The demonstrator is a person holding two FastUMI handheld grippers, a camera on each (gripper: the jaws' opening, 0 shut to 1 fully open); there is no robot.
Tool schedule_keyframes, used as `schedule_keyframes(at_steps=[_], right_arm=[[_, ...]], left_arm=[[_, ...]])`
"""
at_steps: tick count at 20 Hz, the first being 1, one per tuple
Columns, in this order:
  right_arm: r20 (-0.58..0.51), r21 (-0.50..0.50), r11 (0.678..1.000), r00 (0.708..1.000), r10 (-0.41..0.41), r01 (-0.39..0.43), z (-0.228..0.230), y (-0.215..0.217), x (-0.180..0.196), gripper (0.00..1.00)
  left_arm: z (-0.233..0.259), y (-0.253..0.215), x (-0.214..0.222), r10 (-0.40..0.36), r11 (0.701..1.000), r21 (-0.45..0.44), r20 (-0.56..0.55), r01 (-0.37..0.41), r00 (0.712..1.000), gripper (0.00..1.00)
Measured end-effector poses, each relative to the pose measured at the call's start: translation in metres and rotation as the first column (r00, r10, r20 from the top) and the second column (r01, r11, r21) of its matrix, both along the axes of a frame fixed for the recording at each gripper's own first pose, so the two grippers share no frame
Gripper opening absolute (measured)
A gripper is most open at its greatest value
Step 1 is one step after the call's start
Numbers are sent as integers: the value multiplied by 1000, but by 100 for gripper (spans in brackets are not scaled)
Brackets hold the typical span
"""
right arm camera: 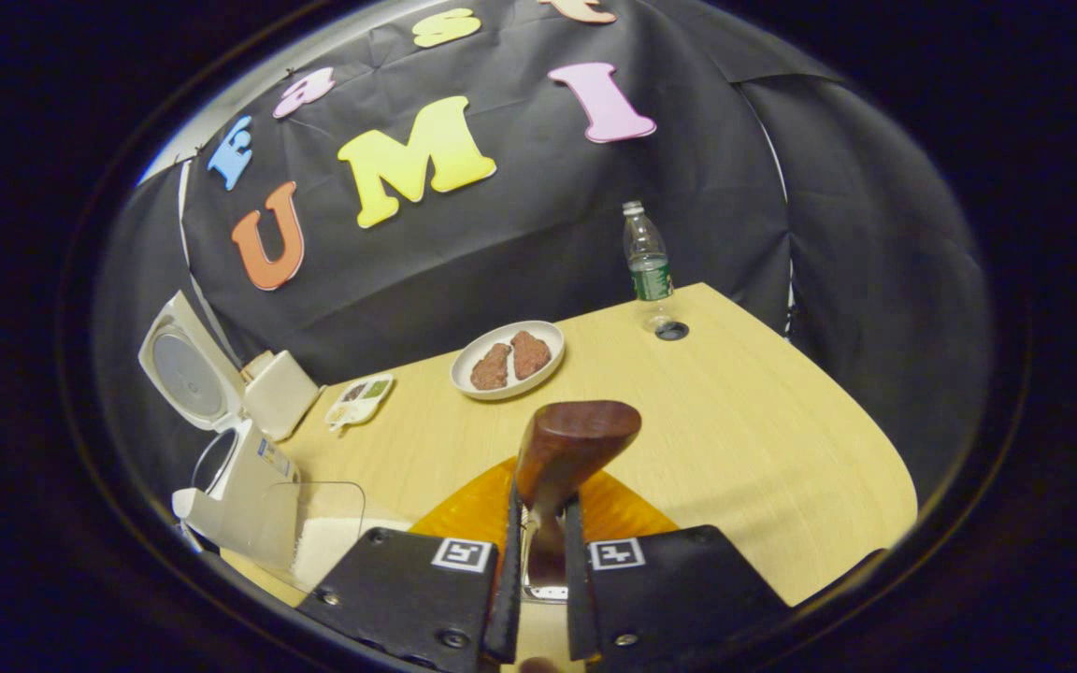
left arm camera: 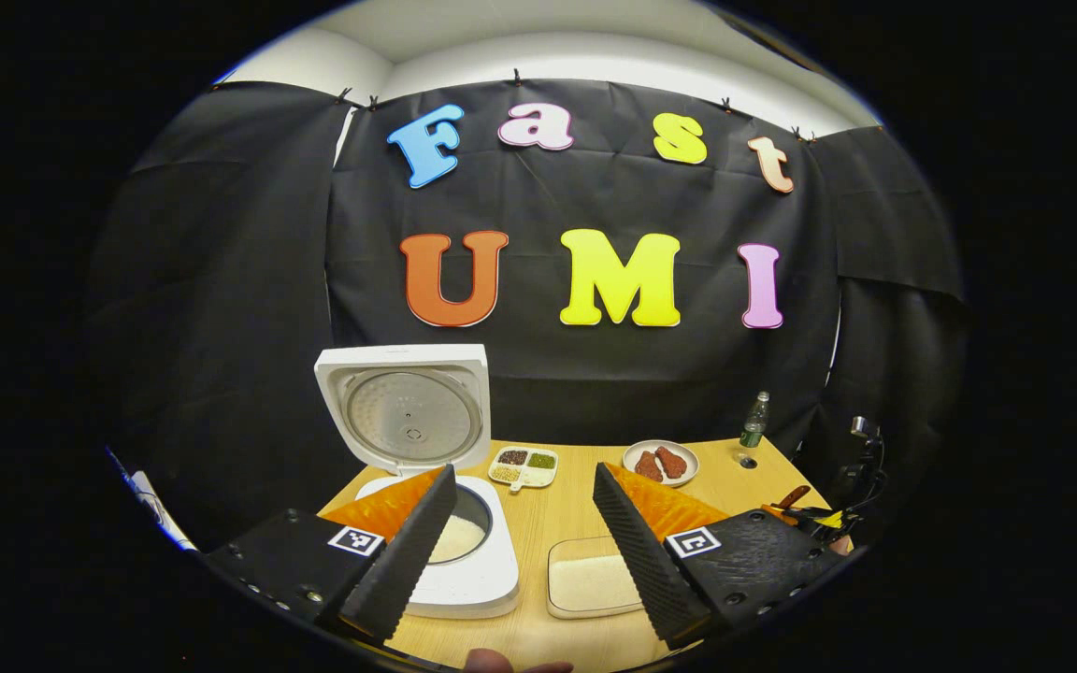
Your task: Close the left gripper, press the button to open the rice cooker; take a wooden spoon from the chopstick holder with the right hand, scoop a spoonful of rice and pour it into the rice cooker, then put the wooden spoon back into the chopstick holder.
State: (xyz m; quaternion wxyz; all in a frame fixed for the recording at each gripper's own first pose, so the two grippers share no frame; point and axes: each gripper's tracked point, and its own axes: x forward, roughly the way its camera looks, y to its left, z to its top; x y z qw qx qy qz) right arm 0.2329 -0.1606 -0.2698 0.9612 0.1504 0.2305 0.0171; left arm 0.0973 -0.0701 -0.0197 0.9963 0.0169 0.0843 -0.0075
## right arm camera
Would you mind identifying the white divided condiment dish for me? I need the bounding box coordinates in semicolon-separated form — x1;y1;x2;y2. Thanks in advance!
324;373;395;433

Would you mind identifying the brown wooden spoon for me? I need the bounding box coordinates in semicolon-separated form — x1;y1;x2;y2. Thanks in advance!
514;400;642;590

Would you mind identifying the white rice cooker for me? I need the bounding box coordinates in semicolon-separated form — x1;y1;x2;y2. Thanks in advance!
138;290;302;571

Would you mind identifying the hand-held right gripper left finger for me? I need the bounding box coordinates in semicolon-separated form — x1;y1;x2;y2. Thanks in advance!
295;458;526;673

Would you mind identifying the black backdrop cloth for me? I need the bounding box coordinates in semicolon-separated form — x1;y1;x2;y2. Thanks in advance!
94;0;993;524

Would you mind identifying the white round plate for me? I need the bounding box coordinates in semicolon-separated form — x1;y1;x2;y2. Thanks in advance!
450;321;566;401

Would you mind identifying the clear rice container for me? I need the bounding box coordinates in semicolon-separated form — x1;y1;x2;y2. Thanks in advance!
263;481;413;592

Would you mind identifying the white toaster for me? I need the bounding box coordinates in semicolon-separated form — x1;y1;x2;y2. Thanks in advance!
241;350;323;442

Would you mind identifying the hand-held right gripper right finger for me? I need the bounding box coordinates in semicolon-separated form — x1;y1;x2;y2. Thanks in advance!
562;470;792;669

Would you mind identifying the clear plastic water bottle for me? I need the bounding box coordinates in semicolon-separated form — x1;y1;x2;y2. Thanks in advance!
622;200;675;328

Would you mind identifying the brown meat piece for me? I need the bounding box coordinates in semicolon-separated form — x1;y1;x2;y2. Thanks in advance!
470;342;512;391
510;330;552;379

